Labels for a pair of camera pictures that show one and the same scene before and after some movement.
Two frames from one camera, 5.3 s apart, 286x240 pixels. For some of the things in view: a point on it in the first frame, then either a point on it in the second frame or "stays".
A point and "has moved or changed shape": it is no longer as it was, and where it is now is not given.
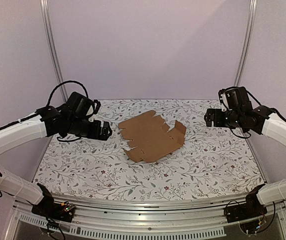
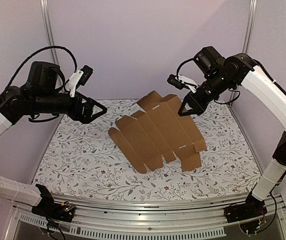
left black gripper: [96, 134] → [85, 117]
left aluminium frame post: [48, 26] stays
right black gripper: [215, 117] → [197, 96]
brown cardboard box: [151, 140] has moved or changed shape
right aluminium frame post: [250, 28] stays
